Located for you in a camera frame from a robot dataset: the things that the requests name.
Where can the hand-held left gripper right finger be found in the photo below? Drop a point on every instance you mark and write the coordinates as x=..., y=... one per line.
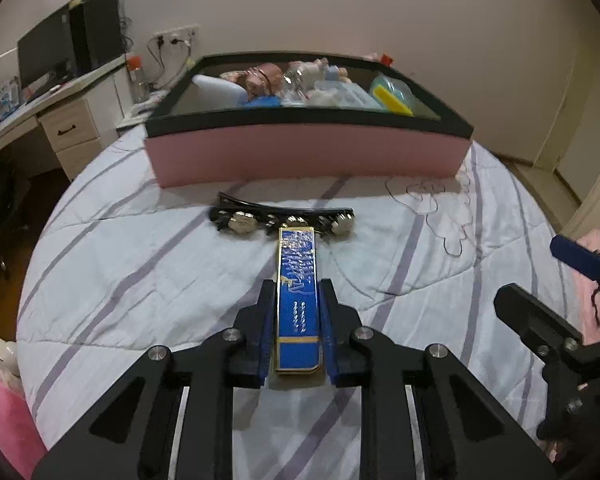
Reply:
x=330, y=340

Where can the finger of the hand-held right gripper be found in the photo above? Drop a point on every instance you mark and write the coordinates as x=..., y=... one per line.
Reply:
x=577, y=255
x=535, y=320

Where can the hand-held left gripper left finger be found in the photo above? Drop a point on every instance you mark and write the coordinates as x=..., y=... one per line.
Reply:
x=265, y=340

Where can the blue and gold box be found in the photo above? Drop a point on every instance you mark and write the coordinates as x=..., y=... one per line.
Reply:
x=298, y=305

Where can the pink box with black rim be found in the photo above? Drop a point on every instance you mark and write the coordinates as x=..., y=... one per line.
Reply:
x=305, y=155

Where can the blue tube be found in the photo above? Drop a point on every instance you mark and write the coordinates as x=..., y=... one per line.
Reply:
x=262, y=101

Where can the yellow green packet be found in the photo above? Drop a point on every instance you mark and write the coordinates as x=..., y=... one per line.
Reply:
x=392, y=102

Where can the teal packet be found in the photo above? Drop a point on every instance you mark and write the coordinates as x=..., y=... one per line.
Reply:
x=400, y=85

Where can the white round device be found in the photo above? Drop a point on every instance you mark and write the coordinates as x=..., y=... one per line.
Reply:
x=217, y=92

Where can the clear plastic bottle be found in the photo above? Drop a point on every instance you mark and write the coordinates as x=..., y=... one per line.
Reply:
x=294, y=82

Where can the small pastel plush toy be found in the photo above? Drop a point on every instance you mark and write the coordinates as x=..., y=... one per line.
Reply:
x=344, y=75

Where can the small cream plush toy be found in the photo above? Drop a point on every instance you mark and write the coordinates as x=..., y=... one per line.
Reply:
x=325, y=71

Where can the pink blanket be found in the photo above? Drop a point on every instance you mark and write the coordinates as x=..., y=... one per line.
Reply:
x=585, y=305

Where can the black beaded hair clip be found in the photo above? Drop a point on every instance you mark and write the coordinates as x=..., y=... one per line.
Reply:
x=285, y=217

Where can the white door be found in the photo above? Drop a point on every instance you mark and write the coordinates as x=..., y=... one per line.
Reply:
x=567, y=110

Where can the pink cloth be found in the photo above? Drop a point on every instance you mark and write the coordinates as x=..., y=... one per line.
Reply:
x=5, y=420

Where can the white desk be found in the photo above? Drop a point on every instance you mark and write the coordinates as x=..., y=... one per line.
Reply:
x=70, y=130

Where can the bottle with orange cap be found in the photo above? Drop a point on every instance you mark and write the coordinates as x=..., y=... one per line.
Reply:
x=139, y=80

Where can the black office chair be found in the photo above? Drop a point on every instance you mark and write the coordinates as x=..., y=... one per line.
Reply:
x=2, y=210

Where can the black computer tower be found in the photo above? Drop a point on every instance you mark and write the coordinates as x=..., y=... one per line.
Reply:
x=96, y=35

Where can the blue and white box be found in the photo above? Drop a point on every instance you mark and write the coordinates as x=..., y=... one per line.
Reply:
x=6, y=96

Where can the black computer monitor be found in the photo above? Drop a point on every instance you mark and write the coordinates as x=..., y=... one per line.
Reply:
x=47, y=47

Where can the white wall socket strip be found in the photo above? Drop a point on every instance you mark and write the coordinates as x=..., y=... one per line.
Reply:
x=176, y=34

